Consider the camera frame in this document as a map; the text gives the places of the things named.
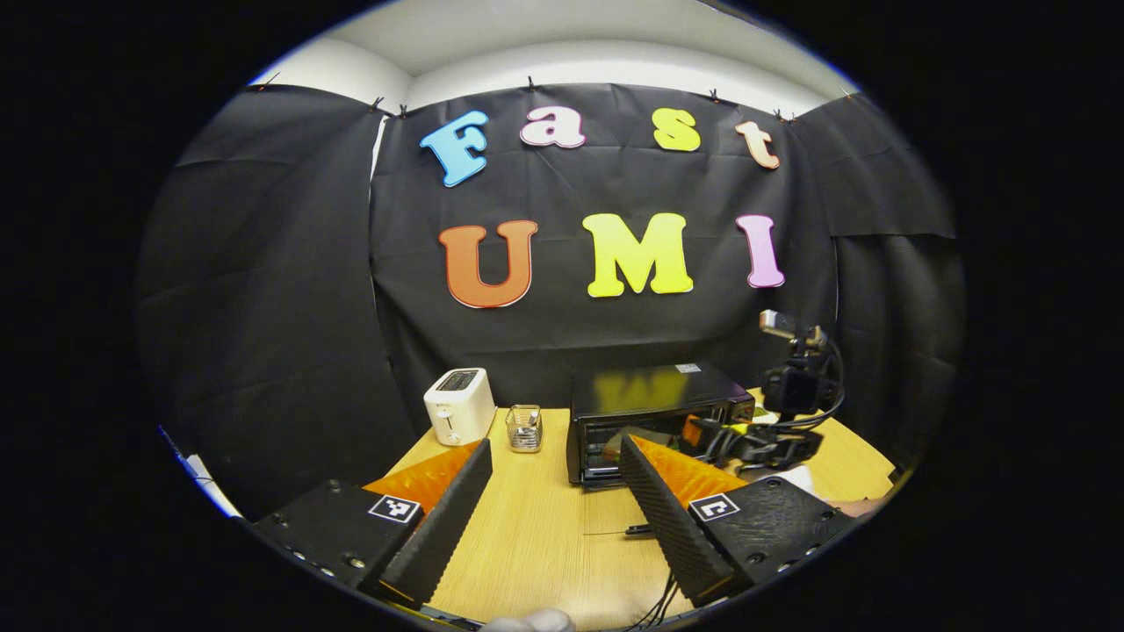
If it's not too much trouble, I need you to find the black backdrop cloth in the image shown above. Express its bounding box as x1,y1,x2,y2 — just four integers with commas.
133,83,967,523

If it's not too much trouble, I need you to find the small clear wire basket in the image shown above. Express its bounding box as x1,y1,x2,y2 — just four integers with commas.
506,404,544,454

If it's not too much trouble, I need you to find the sandwich with lettuce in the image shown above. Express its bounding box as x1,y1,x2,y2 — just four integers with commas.
608,426,684,459

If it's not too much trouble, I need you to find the white toaster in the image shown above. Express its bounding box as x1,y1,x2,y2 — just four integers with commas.
423,367,498,447

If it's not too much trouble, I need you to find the small white rectangular tray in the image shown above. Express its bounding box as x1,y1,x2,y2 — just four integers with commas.
764,465,822,501

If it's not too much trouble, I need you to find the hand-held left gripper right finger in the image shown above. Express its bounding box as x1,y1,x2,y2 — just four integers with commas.
617,434,857,608

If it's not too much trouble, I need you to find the black electric oven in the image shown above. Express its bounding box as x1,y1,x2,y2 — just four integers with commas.
566,362,758,488

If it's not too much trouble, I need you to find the black cable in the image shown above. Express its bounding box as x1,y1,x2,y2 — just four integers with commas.
625,524,679,631

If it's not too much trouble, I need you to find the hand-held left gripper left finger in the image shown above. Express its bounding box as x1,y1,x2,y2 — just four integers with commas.
237,439,494,611

